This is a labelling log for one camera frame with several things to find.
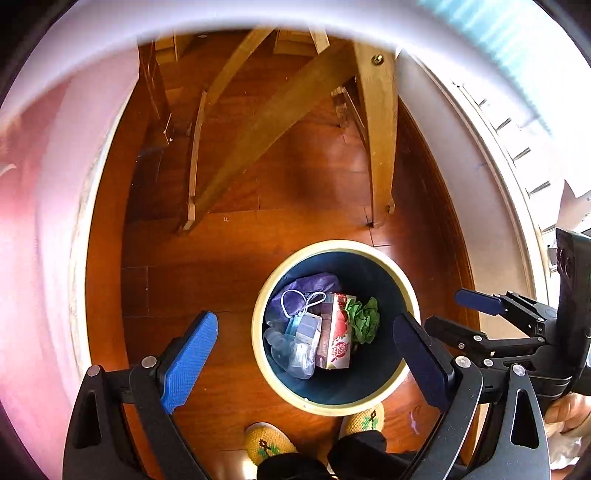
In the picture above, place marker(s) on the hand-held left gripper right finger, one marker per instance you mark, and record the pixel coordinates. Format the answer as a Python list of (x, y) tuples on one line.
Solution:
[(422, 364)]

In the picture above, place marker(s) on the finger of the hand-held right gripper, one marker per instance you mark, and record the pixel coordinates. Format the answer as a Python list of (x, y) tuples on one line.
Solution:
[(461, 337), (480, 302)]

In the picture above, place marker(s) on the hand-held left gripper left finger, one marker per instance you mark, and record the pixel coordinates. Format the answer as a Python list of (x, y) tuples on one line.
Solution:
[(191, 360)]

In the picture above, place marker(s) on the green wrapper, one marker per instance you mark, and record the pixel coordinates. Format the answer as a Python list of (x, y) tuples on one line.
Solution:
[(364, 318)]

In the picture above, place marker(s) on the pink cardboard box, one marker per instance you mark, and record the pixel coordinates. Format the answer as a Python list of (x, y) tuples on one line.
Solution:
[(334, 341)]

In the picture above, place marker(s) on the cream round waste bin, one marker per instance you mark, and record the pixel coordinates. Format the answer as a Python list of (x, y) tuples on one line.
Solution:
[(369, 286)]

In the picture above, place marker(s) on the clear plastic packet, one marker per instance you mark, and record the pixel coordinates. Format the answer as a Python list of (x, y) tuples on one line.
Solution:
[(288, 355)]

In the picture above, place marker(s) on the blue face mask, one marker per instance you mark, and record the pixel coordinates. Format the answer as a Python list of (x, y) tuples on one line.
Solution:
[(295, 325)]

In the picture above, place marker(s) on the small white purple box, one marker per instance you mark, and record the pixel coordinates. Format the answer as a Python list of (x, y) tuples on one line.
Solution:
[(308, 330)]

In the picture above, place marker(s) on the purple plastic bag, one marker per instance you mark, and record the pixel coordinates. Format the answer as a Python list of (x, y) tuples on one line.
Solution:
[(314, 282)]

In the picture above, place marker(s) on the person's right hand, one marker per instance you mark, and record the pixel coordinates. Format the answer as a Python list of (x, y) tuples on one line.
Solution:
[(570, 413)]

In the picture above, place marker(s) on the yellow knitted slipper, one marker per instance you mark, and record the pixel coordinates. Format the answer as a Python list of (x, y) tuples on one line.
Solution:
[(362, 420), (268, 443)]

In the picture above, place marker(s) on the person's black trousers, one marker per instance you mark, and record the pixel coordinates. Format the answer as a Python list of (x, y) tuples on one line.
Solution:
[(355, 454)]

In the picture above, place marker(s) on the pink blanket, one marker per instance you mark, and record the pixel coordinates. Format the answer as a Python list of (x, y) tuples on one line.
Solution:
[(37, 277)]

